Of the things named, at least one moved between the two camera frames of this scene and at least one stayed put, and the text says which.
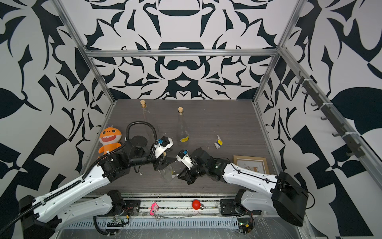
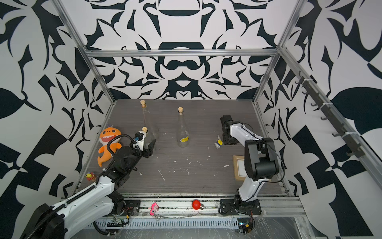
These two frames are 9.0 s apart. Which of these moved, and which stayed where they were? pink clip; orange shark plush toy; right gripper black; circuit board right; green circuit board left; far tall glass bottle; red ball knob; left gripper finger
Moved: left gripper finger; right gripper black
Stayed: pink clip; far tall glass bottle; orange shark plush toy; red ball knob; circuit board right; green circuit board left
